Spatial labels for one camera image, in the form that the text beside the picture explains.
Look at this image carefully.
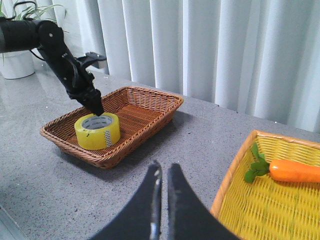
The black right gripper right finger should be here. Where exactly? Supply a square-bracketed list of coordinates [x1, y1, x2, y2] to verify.
[168, 163, 238, 240]

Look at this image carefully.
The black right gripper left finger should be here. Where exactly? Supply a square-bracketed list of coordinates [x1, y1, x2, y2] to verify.
[92, 161, 162, 240]

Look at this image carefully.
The yellow tape roll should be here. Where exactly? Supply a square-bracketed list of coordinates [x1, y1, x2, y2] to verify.
[74, 112, 121, 150]

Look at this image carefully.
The orange toy carrot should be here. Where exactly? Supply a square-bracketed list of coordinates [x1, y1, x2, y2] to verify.
[243, 143, 320, 184]

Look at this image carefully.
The green potted plant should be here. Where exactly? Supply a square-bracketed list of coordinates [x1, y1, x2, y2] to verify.
[0, 0, 67, 33]

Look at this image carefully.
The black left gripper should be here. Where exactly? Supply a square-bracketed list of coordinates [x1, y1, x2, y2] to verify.
[54, 53, 104, 116]

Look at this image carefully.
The brown wicker basket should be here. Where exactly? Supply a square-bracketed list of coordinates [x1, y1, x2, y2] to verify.
[40, 86, 184, 169]

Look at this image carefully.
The yellow woven basket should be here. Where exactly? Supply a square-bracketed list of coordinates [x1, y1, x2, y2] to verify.
[210, 130, 320, 240]

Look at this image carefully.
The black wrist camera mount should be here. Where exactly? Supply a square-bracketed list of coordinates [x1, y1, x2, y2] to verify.
[76, 51, 107, 69]

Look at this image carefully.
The white pleated curtain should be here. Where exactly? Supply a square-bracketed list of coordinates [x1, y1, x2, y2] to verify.
[56, 0, 320, 133]

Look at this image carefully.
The white plant pot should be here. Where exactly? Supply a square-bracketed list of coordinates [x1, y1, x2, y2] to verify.
[0, 50, 35, 80]

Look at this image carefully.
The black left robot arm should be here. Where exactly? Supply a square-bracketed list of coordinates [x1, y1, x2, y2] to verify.
[0, 17, 162, 240]

